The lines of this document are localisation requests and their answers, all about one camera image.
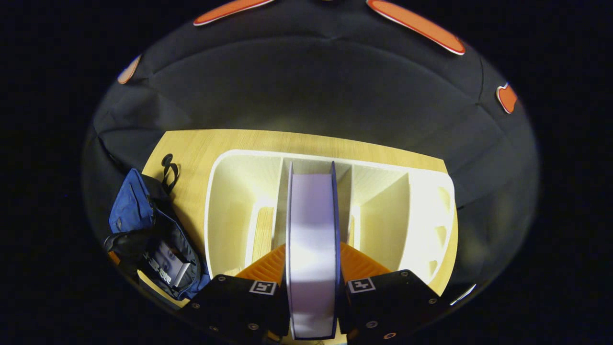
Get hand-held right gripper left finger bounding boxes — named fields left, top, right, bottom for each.
left=179, top=243, right=291, bottom=343

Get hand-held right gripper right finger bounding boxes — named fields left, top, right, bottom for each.
left=338, top=241, right=444, bottom=343

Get blue schoolbag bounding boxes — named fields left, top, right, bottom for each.
left=104, top=153, right=212, bottom=301

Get dark portrait cover book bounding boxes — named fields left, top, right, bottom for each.
left=143, top=241, right=192, bottom=288

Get white bookshelf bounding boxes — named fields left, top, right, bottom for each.
left=204, top=149, right=456, bottom=289

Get blue cover book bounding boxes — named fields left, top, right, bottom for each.
left=285, top=161, right=342, bottom=340

